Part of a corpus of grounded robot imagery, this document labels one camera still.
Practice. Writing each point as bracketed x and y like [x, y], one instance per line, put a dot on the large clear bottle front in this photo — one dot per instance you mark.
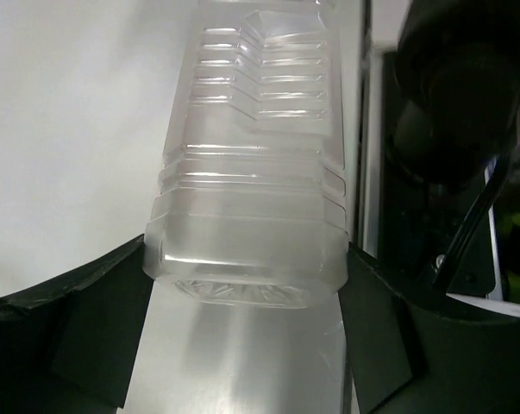
[252, 193]

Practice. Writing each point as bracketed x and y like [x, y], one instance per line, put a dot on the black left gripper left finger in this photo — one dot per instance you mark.
[68, 345]

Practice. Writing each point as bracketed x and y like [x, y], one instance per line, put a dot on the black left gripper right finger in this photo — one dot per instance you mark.
[413, 350]

